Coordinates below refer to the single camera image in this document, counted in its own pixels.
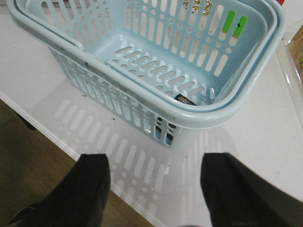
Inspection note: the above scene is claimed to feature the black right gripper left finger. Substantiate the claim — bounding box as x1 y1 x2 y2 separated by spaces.
7 154 110 227

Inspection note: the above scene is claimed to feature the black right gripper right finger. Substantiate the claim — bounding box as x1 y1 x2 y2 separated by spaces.
200 153 303 227

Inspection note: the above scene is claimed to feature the light blue plastic basket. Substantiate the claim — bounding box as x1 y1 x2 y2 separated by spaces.
7 0 286 146

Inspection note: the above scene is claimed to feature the clear acrylic right display shelf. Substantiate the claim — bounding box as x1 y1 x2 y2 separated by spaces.
277 38 303 103

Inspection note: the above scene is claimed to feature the beige corn snack box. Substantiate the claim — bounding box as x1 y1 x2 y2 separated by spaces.
289 27 303 78

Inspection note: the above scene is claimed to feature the colourful puzzle cube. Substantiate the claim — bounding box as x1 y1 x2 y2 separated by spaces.
222 10 248 38

